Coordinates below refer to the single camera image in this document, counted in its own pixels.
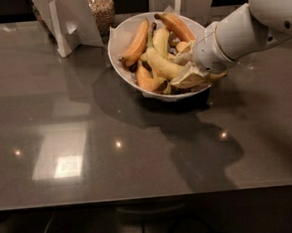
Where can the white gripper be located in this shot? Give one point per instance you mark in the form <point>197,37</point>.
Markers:
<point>209,52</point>

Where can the long yellow front banana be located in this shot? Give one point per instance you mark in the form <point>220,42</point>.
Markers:
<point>169,70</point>

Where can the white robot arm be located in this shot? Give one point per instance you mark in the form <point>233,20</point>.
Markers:
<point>257,25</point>

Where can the orange banana centre right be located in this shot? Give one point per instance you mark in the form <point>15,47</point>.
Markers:
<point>182,47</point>

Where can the yellow banana middle upright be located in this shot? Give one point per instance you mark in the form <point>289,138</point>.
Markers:
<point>161,41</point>

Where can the long orange banana top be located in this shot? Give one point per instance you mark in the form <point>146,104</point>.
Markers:
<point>176,25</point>

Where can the orange banana lower left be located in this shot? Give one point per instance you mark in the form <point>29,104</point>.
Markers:
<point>147,82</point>

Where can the white bowl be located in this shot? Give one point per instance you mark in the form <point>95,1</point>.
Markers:
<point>120,39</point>

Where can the white paper sign right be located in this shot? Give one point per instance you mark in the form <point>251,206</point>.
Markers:
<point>197,10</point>

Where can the white paper sign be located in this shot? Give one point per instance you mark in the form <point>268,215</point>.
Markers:
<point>71,23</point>
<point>197,10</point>

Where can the glass jar with grains left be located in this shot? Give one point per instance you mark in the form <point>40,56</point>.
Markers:
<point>103,13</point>

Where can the white paper sign left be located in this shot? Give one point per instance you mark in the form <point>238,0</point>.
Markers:
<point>71,23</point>

